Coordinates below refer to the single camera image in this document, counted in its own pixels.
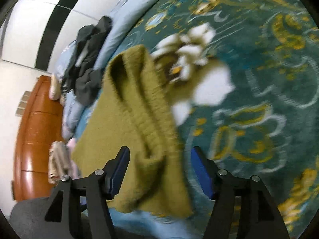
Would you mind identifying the wall switch panel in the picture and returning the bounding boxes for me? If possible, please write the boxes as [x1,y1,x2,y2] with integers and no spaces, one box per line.
[15,91,31,117]

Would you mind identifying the olive green knit sweater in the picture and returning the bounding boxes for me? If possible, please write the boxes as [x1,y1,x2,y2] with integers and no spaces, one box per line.
[72,45,192,218]

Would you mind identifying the orange wooden headboard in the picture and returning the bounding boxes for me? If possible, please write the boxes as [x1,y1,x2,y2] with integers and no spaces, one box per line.
[12,75,63,202]

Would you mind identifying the white black sliding wardrobe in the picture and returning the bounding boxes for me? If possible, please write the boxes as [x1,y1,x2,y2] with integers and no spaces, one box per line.
[1,0,119,72]

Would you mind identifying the teal floral bed sheet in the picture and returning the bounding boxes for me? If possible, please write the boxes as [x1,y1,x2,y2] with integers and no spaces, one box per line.
[107,0,318,238]

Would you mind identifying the dark grey jacket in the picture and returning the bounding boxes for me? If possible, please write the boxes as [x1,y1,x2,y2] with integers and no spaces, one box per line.
[62,16,112,106]

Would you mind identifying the pink beige folded clothes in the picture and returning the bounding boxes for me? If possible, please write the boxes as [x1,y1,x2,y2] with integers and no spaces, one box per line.
[48,138,80,184]

